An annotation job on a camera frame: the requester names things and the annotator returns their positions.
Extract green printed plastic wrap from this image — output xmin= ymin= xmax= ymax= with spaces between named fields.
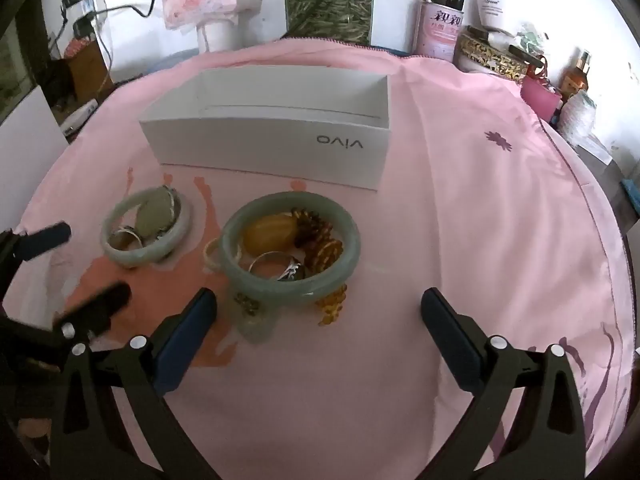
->
xmin=510 ymin=22 xmax=546 ymax=58

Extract white flat device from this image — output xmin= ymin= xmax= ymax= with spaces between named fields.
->
xmin=62 ymin=100 xmax=98 ymax=136

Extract oval jade pendant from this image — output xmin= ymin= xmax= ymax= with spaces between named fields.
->
xmin=134 ymin=186 xmax=182 ymax=239

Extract pink pen cup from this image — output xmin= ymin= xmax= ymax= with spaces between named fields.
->
xmin=412 ymin=0 xmax=466 ymax=63

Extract white textured jar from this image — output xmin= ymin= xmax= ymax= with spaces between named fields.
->
xmin=557 ymin=91 xmax=598 ymax=147

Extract small pale pendant with beads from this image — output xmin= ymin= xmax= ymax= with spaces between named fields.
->
xmin=231 ymin=292 xmax=278 ymax=345

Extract white cosmetic bottle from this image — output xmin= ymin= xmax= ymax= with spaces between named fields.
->
xmin=477 ymin=0 xmax=518 ymax=31

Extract woven patterned basket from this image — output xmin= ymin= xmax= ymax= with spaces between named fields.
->
xmin=457 ymin=27 xmax=531 ymax=83

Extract thin silver ring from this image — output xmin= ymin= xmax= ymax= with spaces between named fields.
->
xmin=109 ymin=226 xmax=143 ymax=251

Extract white paper roll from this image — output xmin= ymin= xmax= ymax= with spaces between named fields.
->
xmin=197 ymin=12 xmax=241 ymax=53

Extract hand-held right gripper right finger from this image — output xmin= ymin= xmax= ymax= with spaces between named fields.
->
xmin=420 ymin=287 xmax=588 ymax=480

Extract coins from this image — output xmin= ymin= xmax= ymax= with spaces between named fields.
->
xmin=220 ymin=191 xmax=362 ymax=307

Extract red patterned pouch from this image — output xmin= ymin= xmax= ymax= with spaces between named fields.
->
xmin=62 ymin=37 xmax=93 ymax=61

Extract wide silver ring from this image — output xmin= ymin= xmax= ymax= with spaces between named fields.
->
xmin=248 ymin=252 xmax=307 ymax=282

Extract amber perfume bottle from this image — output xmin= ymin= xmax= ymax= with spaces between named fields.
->
xmin=560 ymin=49 xmax=596 ymax=101

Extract dark brown bead bracelet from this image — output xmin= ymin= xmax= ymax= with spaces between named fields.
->
xmin=291 ymin=207 xmax=335 ymax=248

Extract coin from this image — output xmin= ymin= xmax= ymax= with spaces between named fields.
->
xmin=202 ymin=237 xmax=231 ymax=273

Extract yellow amber pendant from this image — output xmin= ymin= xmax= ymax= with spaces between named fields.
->
xmin=242 ymin=214 xmax=301 ymax=253

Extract white power strip with plugs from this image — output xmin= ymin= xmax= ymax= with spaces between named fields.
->
xmin=60 ymin=0 xmax=108 ymax=41

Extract brown wooden cabinet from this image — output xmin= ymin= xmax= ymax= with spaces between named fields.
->
xmin=50 ymin=35 xmax=116 ymax=106

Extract green glass jar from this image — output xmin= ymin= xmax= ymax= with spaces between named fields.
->
xmin=282 ymin=0 xmax=376 ymax=46

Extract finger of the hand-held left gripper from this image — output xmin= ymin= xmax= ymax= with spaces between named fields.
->
xmin=0 ymin=221 xmax=72 ymax=286
xmin=0 ymin=281 xmax=132 ymax=373

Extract black power cable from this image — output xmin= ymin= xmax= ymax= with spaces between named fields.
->
xmin=60 ymin=2 xmax=166 ymax=81

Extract white cardboard box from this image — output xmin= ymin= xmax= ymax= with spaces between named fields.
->
xmin=139 ymin=67 xmax=392 ymax=192

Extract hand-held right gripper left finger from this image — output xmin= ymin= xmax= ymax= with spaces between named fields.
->
xmin=50 ymin=287 xmax=221 ymax=480

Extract pink printed cloth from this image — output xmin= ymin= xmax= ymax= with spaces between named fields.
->
xmin=0 ymin=40 xmax=633 ymax=480

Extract orange amber bead bracelet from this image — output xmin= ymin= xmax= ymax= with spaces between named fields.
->
xmin=305 ymin=240 xmax=348 ymax=327

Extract small pale jade bangle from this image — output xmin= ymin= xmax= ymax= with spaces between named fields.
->
xmin=100 ymin=187 xmax=193 ymax=267

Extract pink plastic container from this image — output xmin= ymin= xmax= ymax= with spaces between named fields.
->
xmin=520 ymin=76 xmax=563 ymax=118

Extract white board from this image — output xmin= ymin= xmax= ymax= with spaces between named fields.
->
xmin=0 ymin=85 xmax=68 ymax=201

